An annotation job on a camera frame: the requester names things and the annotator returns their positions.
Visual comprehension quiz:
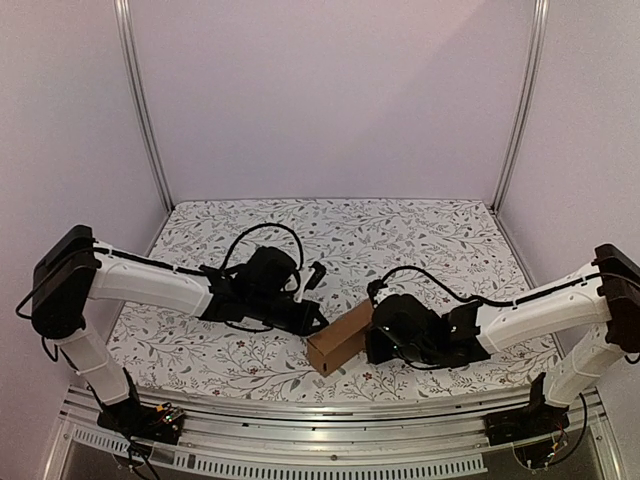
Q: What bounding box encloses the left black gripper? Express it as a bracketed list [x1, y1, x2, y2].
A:
[247, 291, 329, 337]

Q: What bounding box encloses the brown cardboard box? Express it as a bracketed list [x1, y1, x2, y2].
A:
[307, 299, 373, 377]

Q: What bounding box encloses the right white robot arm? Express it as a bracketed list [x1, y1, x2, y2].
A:
[365, 244, 639, 436]

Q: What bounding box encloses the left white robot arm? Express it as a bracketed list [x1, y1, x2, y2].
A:
[15, 225, 329, 434]

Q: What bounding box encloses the floral patterned table mat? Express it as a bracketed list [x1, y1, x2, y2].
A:
[108, 199, 559, 403]

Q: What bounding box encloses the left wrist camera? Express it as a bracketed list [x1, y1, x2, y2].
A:
[293, 261, 327, 303]

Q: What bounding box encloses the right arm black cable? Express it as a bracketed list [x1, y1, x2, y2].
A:
[372, 264, 601, 307]

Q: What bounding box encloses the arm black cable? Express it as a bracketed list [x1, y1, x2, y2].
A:
[372, 264, 601, 307]
[219, 223, 305, 281]

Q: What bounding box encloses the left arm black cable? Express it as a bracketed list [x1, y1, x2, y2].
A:
[219, 223, 305, 281]

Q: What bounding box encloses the aluminium front rail frame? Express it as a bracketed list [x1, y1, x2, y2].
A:
[39, 389, 621, 480]

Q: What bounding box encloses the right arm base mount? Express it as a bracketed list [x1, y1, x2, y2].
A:
[482, 373, 588, 471]

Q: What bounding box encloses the right aluminium corner post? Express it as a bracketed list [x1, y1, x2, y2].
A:
[490, 0, 550, 216]

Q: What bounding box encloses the aluminium corner post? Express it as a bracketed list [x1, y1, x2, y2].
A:
[490, 0, 550, 216]
[114, 0, 175, 213]

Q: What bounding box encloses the left aluminium corner post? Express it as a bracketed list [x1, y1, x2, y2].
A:
[114, 0, 175, 213]

